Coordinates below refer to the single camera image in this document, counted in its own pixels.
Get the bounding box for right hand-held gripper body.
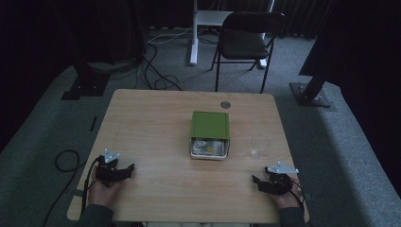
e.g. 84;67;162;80
264;161;300;196

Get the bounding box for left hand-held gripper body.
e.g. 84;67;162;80
95;148;128;187

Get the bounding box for person's right hand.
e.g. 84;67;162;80
270;177;305;210

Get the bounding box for person's left hand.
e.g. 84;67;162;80
87;175;125;208

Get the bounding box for clear plastic cup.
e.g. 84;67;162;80
248;134;271;160

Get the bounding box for packets in drawer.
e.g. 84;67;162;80
192;138;226;156

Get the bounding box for white drawer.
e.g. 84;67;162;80
188;137;231;161

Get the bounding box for green box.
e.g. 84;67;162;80
189;111;232;141

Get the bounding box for black metal stand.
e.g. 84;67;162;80
289;0;338;112
61;0;112;101

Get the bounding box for black folding chair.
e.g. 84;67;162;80
210;11;288;95

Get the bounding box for right hand-held gripper cable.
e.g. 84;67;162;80
283;180;314;227

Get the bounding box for hand-held gripper cable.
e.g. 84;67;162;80
283;180;314;227
80;156;101;216

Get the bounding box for left hand-held gripper cable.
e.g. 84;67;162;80
80;156;101;216

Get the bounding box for black looped floor cable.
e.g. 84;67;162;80
42;148;88;227

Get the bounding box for black floor cables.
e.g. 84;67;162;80
134;43;184;93

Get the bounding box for white floor cable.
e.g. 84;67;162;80
147;26;194;45

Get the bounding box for white desk frame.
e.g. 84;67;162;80
189;0;276;70

